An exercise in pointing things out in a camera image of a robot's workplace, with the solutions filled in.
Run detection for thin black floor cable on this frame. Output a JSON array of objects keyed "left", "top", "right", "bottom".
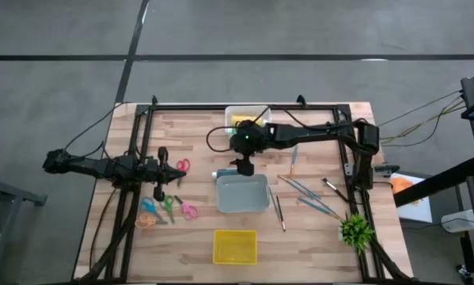
[{"left": 377, "top": 90, "right": 464, "bottom": 127}]

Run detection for artificial green potted plant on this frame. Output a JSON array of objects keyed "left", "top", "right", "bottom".
[{"left": 338, "top": 212, "right": 376, "bottom": 255}]

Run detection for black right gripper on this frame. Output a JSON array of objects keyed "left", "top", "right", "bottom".
[{"left": 229, "top": 120, "right": 267, "bottom": 177}]

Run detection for white box device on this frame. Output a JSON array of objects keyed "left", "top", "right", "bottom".
[{"left": 441, "top": 208, "right": 474, "bottom": 234}]

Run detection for light grey storage bin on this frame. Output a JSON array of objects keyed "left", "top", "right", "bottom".
[{"left": 215, "top": 173, "right": 271, "bottom": 214}]

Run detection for orange handled scissors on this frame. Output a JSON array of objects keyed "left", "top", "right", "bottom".
[{"left": 135, "top": 212, "right": 157, "bottom": 230}]

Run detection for black metal beam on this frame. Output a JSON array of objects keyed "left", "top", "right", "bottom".
[{"left": 392, "top": 156, "right": 474, "bottom": 209}]

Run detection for red handled scissors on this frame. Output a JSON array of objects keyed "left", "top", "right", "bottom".
[{"left": 176, "top": 158, "right": 191, "bottom": 188}]

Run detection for blue handled scissors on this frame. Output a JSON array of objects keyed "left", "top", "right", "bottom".
[{"left": 139, "top": 196, "right": 169, "bottom": 226}]

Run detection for green handled scissors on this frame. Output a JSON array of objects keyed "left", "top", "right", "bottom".
[{"left": 160, "top": 195, "right": 176, "bottom": 225}]

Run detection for thin dark paint brush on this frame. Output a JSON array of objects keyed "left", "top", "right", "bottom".
[{"left": 275, "top": 194, "right": 287, "bottom": 233}]

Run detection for orange cloth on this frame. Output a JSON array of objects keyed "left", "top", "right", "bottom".
[{"left": 390, "top": 177, "right": 419, "bottom": 203}]

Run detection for black table clamp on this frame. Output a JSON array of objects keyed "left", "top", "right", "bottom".
[{"left": 373, "top": 164, "right": 400, "bottom": 178}]

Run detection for thin blue paint brush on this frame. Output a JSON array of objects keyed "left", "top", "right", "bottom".
[{"left": 267, "top": 187, "right": 280, "bottom": 221}]

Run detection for black aluminium table frame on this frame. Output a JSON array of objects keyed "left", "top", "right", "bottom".
[{"left": 78, "top": 103, "right": 414, "bottom": 284}]

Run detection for thin brown cable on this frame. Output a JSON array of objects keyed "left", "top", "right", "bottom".
[{"left": 89, "top": 188, "right": 117, "bottom": 274}]

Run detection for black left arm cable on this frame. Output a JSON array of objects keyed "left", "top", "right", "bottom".
[{"left": 63, "top": 101, "right": 121, "bottom": 158}]

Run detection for white sheet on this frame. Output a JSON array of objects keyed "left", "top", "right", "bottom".
[{"left": 390, "top": 172, "right": 434, "bottom": 223}]

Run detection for black paint brush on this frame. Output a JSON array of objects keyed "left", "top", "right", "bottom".
[{"left": 321, "top": 177, "right": 350, "bottom": 203}]

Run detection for white handled storage bin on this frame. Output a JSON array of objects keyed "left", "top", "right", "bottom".
[{"left": 224, "top": 104, "right": 272, "bottom": 138}]

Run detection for yellow slotted plastic basket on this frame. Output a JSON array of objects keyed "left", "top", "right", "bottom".
[{"left": 212, "top": 229, "right": 258, "bottom": 265}]

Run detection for blue brush orange ferrule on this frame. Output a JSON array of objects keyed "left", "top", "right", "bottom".
[
  {"left": 298, "top": 197, "right": 343, "bottom": 221},
  {"left": 278, "top": 174, "right": 336, "bottom": 215}
]

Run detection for yellow floor cable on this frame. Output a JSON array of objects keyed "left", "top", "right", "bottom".
[{"left": 380, "top": 101, "right": 466, "bottom": 142}]

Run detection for grey metal rack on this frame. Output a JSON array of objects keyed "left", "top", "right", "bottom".
[{"left": 0, "top": 173, "right": 47, "bottom": 285}]

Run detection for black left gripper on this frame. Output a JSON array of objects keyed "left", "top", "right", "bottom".
[{"left": 143, "top": 146, "right": 188, "bottom": 203}]

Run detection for pink handled scissors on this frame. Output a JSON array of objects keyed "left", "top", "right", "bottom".
[{"left": 173, "top": 195, "right": 199, "bottom": 222}]

